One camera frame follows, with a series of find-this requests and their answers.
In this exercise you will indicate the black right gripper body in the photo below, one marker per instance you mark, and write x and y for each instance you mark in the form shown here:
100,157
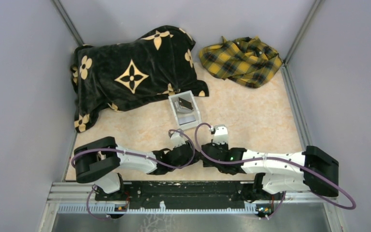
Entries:
223,145

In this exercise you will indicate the white plastic card tray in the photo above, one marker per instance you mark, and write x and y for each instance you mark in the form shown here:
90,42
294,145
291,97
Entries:
185,121

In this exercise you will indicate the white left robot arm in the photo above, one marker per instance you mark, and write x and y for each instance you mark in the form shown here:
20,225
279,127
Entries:
95,162

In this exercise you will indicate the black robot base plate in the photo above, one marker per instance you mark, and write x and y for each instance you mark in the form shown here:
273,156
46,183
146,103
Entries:
189,195

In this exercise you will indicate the black floral velvet blanket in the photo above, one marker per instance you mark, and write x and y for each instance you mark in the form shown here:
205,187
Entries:
126,76

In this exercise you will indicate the dark card in tray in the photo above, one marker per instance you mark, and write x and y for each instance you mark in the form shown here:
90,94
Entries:
184,106

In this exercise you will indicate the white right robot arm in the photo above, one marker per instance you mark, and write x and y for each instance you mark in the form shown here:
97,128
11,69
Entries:
277,172

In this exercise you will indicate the aluminium frame rail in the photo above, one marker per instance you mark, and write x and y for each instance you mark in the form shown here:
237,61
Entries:
75,198

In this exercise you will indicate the yellow plaid cloth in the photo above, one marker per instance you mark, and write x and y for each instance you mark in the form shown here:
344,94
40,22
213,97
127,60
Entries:
246,61

